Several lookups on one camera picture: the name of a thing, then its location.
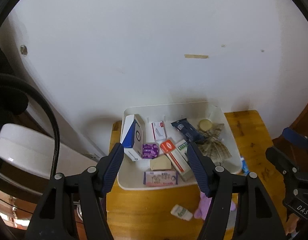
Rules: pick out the wooden door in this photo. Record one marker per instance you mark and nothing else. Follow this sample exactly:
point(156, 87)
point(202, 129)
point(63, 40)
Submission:
point(297, 133)

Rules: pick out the red white medicine box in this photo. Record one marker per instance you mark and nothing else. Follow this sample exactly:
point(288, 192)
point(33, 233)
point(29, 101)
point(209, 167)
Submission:
point(177, 160)

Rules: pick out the purple mint tin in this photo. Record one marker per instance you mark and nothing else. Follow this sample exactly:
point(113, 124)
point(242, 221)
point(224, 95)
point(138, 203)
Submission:
point(150, 150)

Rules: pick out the white blue HP box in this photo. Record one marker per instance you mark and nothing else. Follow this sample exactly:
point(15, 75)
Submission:
point(132, 137)

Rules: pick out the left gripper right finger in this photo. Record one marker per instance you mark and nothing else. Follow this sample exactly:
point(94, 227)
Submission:
point(203, 170)

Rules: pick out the grey round plush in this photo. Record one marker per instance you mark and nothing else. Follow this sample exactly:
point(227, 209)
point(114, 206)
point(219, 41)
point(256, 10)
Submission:
point(231, 220)

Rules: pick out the small white bottle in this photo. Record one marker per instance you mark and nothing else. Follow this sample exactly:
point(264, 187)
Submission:
point(181, 213)

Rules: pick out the plaid fabric bow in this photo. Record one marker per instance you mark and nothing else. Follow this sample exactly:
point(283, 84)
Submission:
point(212, 146)

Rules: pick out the pink wet wipes pack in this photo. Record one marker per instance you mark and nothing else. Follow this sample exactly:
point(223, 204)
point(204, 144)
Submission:
point(160, 178)

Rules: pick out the dark blue snack packet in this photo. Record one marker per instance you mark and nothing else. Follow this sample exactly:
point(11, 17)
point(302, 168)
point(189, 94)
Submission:
point(189, 133)

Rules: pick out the person's hand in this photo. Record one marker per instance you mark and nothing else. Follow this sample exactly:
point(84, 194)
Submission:
point(290, 225)

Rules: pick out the white bladeless fan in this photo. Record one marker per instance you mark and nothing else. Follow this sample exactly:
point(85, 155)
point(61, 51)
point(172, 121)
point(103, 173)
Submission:
point(24, 142)

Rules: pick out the green white medicine box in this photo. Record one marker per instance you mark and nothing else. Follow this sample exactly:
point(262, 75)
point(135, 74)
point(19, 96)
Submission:
point(181, 146)

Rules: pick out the purple plush toy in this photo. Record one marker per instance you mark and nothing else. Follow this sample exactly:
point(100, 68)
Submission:
point(203, 207)

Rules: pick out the small red white box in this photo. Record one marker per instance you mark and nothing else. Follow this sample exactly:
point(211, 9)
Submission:
point(158, 130)

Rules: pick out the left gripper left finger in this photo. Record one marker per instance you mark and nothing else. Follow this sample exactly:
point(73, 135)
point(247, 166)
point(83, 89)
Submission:
point(108, 168)

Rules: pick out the round gold tin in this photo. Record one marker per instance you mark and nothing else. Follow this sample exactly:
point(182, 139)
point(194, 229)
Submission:
point(205, 125)

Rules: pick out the blue white tube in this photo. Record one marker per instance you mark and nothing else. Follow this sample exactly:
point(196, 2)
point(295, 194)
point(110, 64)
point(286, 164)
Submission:
point(245, 169)

